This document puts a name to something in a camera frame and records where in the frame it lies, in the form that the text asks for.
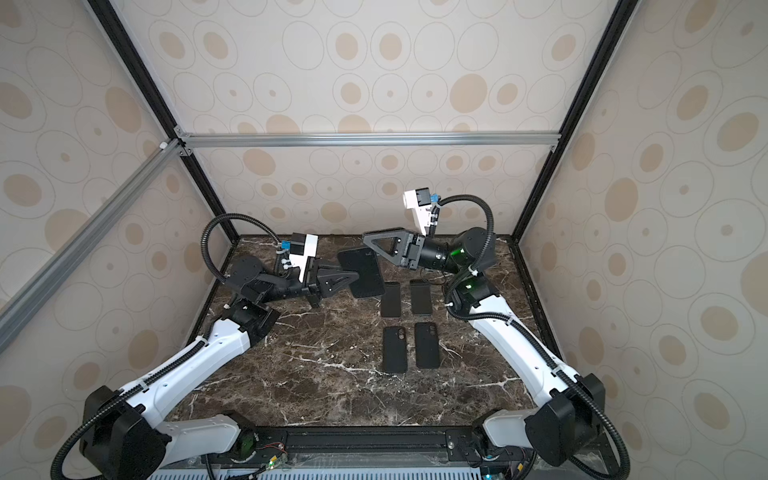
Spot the black phone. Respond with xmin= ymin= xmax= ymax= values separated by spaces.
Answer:
xmin=380 ymin=282 xmax=402 ymax=319
xmin=337 ymin=247 xmax=385 ymax=299

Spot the blue phone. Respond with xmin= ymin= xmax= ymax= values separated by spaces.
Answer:
xmin=409 ymin=280 xmax=433 ymax=316

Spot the black phone case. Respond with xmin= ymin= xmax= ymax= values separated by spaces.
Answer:
xmin=382 ymin=326 xmax=408 ymax=374
xmin=414 ymin=322 xmax=441 ymax=369

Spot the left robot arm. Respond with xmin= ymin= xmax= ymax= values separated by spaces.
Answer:
xmin=50 ymin=213 xmax=360 ymax=479

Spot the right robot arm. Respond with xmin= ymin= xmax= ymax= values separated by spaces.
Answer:
xmin=362 ymin=188 xmax=631 ymax=479

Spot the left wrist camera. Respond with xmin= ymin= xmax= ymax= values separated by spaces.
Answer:
xmin=276 ymin=233 xmax=319 ymax=282

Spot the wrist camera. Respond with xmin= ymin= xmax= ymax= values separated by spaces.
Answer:
xmin=403 ymin=187 xmax=441 ymax=237
xmin=276 ymin=233 xmax=319 ymax=282

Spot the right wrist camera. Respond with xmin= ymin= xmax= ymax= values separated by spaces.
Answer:
xmin=403 ymin=187 xmax=441 ymax=237

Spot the horizontal aluminium rail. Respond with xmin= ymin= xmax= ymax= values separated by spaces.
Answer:
xmin=181 ymin=131 xmax=561 ymax=148

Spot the left black corner post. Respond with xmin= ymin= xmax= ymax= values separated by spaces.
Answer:
xmin=86 ymin=0 xmax=240 ymax=241

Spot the black corner post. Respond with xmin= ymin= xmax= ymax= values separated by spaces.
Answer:
xmin=86 ymin=0 xmax=240 ymax=241
xmin=511 ymin=0 xmax=640 ymax=242

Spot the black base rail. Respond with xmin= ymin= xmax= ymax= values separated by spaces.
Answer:
xmin=107 ymin=424 xmax=625 ymax=480

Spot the left aluminium rail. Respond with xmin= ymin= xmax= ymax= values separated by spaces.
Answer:
xmin=1 ymin=139 xmax=181 ymax=350

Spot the right black corner post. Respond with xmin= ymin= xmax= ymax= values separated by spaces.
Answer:
xmin=511 ymin=0 xmax=640 ymax=242

